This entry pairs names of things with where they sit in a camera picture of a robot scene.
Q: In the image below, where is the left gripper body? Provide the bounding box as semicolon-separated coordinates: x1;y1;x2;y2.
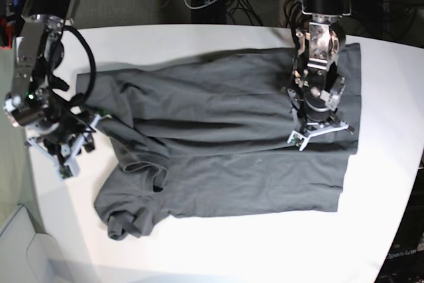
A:
287;115;354;151

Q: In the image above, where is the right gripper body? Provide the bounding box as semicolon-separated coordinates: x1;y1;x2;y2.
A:
25;113;111;180

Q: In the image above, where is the dark grey t-shirt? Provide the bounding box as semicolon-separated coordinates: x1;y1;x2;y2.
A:
86;48;358;241

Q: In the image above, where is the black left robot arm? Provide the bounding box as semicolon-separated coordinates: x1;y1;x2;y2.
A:
286;0;354;150

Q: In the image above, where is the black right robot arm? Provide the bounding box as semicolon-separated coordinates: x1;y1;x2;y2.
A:
3;0;102;180

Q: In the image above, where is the red and black clamp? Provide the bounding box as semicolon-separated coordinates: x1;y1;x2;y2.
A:
1;15;15;50

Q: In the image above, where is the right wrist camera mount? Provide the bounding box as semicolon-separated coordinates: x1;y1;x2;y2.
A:
25;112;111;180

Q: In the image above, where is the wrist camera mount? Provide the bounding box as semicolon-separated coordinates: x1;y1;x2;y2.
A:
286;88;354;151
25;112;111;180

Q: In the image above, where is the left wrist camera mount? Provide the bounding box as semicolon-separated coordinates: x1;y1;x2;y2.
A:
286;88;354;151

